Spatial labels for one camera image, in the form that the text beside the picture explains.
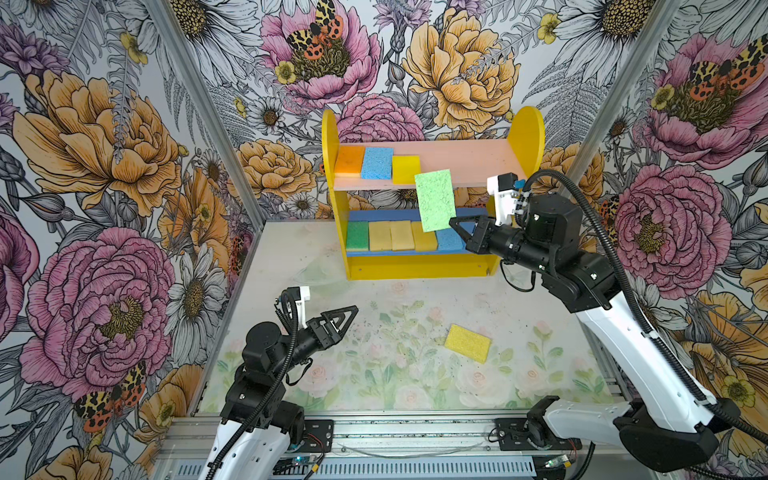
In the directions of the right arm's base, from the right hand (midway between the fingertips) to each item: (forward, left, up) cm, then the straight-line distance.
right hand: (452, 231), depth 61 cm
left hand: (-9, +21, -19) cm, 30 cm away
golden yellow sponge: (+21, +2, -26) cm, 33 cm away
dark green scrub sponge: (+25, +23, -27) cm, 44 cm away
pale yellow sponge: (+24, +16, -27) cm, 39 cm away
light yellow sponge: (+24, +9, -26) cm, 37 cm away
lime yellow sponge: (-5, -10, -42) cm, 44 cm away
